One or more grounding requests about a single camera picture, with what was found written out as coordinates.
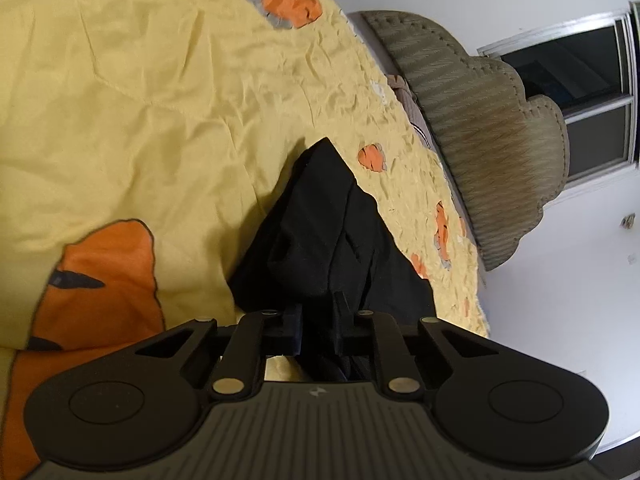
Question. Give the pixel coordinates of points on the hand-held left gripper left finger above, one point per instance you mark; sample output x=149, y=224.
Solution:
x=289, y=331

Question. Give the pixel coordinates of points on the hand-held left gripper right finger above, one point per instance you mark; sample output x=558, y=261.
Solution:
x=345, y=325

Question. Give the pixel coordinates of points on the black pants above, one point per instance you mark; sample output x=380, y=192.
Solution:
x=320, y=240

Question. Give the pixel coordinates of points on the pinkish brown pillow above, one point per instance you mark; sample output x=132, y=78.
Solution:
x=411, y=105

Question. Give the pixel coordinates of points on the olive upholstered headboard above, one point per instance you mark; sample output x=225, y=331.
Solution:
x=480, y=125

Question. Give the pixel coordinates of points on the yellow carrot print blanket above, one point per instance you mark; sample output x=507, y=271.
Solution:
x=165, y=110

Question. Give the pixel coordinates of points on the aluminium frame window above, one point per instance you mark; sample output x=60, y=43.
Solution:
x=580, y=85

